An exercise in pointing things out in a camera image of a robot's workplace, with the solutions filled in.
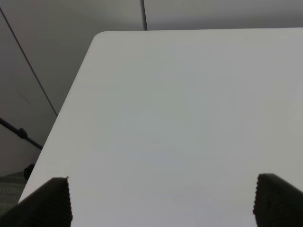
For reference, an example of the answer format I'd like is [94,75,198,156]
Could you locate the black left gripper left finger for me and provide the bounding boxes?
[0,177,72,227]

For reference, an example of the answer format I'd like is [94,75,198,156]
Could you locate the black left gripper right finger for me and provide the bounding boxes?
[253,174,303,227]

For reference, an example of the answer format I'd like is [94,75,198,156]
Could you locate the black caster wheel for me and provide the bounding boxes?
[24,164,35,181]

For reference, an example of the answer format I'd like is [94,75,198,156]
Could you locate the dark blue metal rail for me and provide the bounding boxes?
[0,118,43,150]

